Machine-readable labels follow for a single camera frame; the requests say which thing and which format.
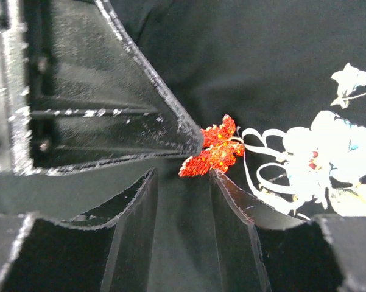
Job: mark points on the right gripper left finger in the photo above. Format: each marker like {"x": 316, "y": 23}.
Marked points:
{"x": 107, "y": 248}

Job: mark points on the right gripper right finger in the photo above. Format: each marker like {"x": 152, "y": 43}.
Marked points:
{"x": 260, "y": 249}

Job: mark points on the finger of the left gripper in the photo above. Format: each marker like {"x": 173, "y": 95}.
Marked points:
{"x": 76, "y": 93}

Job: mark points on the red leaf brooch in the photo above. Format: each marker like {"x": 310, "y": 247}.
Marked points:
{"x": 220, "y": 150}

